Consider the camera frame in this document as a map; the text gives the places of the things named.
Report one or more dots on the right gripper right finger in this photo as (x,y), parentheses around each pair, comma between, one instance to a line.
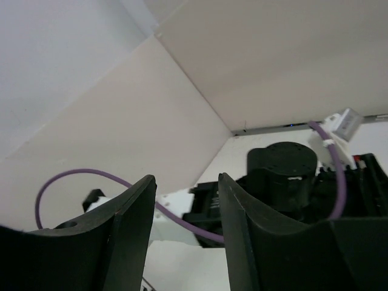
(266,250)

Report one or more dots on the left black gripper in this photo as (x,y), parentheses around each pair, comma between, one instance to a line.
(366,189)

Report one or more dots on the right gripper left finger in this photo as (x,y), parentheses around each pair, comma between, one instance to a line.
(103,249)

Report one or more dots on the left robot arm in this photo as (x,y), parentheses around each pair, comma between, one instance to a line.
(286,177)

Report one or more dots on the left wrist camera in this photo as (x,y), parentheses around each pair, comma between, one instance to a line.
(344,124)

